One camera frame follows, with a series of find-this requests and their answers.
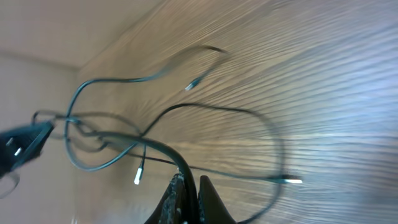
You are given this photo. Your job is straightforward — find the black cable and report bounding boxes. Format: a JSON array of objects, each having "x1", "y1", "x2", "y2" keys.
[
  {"x1": 30, "y1": 45, "x2": 229, "y2": 185},
  {"x1": 65, "y1": 102, "x2": 303, "y2": 224}
]

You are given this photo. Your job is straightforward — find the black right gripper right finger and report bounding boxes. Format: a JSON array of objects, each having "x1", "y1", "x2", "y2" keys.
[{"x1": 198, "y1": 175, "x2": 237, "y2": 224}]

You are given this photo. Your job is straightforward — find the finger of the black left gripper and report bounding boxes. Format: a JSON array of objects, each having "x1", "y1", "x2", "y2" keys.
[{"x1": 1, "y1": 121, "x2": 55, "y2": 177}]

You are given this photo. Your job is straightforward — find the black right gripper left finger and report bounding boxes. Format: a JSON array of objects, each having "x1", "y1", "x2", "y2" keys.
[{"x1": 145, "y1": 174, "x2": 187, "y2": 224}]

